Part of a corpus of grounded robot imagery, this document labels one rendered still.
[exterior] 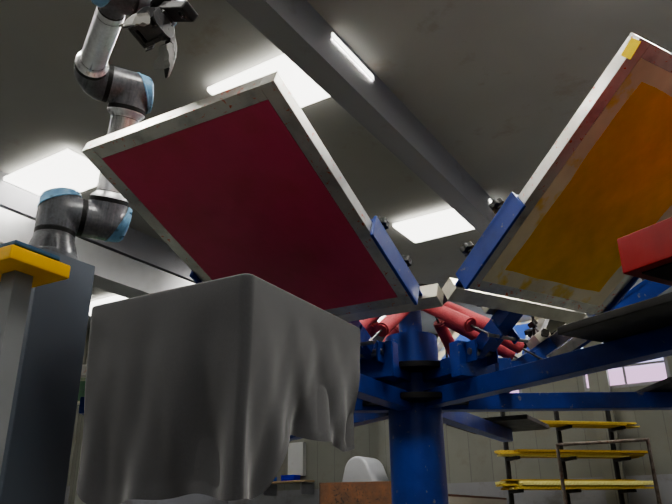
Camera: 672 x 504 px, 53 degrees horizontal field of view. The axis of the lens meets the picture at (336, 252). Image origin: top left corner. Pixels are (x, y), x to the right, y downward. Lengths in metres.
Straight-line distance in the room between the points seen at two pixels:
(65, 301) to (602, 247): 1.56
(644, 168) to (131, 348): 1.42
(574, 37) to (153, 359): 4.56
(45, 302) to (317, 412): 0.85
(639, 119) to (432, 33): 3.43
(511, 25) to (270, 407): 4.26
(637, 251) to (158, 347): 1.09
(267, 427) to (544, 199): 0.98
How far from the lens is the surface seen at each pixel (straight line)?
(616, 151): 1.94
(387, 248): 1.78
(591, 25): 5.45
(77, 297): 2.05
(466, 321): 2.28
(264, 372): 1.34
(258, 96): 1.51
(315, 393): 1.52
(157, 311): 1.47
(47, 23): 5.44
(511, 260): 1.98
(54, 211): 2.13
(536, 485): 10.19
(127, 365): 1.49
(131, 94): 2.21
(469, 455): 12.47
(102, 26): 1.99
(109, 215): 2.15
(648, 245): 1.67
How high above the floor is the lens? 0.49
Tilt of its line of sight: 22 degrees up
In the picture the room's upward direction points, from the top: 1 degrees counter-clockwise
